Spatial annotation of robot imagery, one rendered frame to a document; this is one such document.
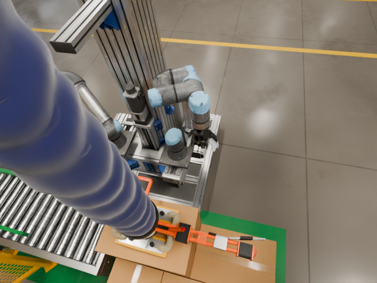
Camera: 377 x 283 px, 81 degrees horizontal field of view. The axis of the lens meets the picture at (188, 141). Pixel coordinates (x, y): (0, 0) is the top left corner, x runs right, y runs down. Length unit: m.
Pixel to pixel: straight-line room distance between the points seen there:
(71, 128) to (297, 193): 2.52
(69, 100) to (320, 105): 3.37
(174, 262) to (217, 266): 0.48
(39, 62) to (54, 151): 0.17
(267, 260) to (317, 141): 1.76
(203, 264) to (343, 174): 1.93
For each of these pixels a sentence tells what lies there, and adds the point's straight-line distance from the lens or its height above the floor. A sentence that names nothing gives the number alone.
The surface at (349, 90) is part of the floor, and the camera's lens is 3.99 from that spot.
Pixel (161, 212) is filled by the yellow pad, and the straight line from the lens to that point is 1.50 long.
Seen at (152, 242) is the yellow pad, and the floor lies 1.03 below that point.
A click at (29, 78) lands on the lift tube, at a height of 2.23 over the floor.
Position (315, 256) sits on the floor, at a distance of 2.66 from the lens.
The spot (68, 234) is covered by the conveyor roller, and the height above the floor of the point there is 0.55.
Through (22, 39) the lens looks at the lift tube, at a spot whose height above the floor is 2.27.
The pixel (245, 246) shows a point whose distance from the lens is 1.35.
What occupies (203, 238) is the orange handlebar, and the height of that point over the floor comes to 1.12.
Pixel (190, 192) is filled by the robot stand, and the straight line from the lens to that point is 2.39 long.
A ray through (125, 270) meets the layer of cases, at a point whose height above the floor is 0.54.
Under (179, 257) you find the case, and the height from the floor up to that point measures 0.94.
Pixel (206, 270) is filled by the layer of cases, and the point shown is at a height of 0.54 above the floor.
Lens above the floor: 2.45
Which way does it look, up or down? 57 degrees down
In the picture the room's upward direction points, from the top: 9 degrees counter-clockwise
